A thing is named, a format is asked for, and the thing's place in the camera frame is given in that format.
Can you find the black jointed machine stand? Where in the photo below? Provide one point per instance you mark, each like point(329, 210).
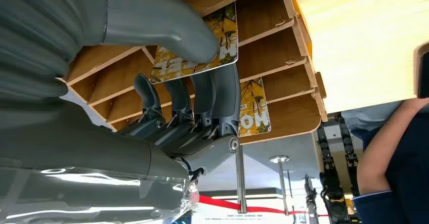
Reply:
point(330, 179)

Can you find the black smartphone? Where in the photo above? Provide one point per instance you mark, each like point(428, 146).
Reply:
point(425, 75)

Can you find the person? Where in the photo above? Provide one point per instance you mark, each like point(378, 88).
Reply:
point(412, 169)

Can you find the red barrier belt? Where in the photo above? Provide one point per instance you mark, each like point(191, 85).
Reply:
point(221, 203)

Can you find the wooden card organizer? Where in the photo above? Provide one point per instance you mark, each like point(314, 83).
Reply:
point(275, 45)

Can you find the silver stanchion post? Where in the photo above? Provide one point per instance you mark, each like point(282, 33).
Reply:
point(241, 182)

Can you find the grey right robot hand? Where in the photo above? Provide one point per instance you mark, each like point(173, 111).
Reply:
point(83, 169)

